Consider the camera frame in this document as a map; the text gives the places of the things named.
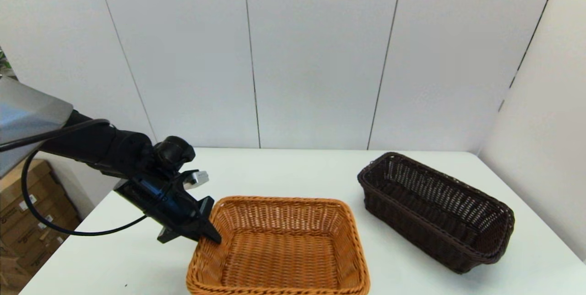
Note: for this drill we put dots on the orange wicker basket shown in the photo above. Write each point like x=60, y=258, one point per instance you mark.
x=284, y=258

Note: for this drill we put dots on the black and grey left robot arm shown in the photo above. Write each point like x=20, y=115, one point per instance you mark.
x=105, y=146

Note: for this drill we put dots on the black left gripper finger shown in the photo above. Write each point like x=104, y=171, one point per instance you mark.
x=210, y=234
x=168, y=236

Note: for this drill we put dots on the green plant on dark ledge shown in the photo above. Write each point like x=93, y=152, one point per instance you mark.
x=3, y=63

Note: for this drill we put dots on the dark brown wicker basket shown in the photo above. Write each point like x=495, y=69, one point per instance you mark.
x=412, y=226

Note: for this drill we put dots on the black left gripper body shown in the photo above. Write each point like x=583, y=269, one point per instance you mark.
x=165, y=203

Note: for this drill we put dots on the brown cardboard box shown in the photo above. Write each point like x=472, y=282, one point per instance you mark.
x=18, y=267
x=59, y=212
x=13, y=189

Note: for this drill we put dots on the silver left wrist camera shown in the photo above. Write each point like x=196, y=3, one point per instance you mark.
x=197, y=179

